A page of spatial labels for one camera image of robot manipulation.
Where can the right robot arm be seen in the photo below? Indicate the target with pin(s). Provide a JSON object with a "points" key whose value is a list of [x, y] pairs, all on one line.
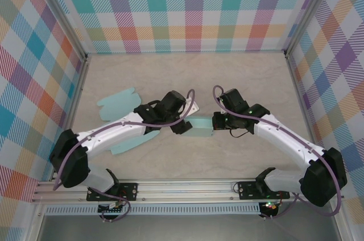
{"points": [[284, 144]]}

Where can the small circuit board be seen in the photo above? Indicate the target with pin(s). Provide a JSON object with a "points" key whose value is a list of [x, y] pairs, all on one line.
{"points": [[112, 210], [270, 206]]}

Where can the light blue paper box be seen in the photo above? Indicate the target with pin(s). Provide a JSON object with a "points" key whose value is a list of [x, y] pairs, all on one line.
{"points": [[200, 127], [119, 104]]}

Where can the aluminium frame post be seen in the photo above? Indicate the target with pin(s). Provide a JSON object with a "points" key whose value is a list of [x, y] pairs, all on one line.
{"points": [[66, 16], [305, 10]]}

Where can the aluminium side rail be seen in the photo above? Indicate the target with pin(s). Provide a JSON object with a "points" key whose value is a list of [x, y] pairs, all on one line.
{"points": [[303, 110], [73, 110]]}

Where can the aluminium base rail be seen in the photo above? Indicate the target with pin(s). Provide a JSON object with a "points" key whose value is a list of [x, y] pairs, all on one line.
{"points": [[185, 190]]}

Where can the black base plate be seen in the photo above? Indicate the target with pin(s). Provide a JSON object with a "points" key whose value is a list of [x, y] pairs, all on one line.
{"points": [[130, 190], [247, 190]]}

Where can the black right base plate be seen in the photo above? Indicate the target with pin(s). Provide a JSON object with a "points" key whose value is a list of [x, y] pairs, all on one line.
{"points": [[247, 190]]}

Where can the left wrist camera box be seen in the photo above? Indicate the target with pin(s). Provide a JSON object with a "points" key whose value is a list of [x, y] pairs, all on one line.
{"points": [[193, 107]]}

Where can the grey metal sheet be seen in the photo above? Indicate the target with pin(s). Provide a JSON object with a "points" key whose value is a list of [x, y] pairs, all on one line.
{"points": [[185, 228]]}

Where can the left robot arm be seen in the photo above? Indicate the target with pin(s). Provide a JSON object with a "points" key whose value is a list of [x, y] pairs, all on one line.
{"points": [[113, 136]]}

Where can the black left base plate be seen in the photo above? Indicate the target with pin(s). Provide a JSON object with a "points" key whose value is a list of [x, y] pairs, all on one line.
{"points": [[130, 190]]}

